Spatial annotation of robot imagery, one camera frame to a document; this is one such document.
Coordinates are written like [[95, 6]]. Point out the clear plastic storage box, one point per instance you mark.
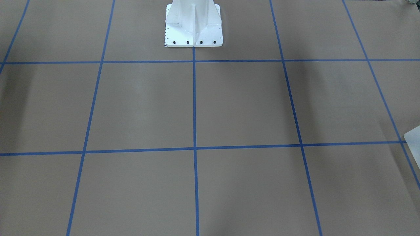
[[412, 139]]

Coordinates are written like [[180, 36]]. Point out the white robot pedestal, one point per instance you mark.
[[193, 23]]

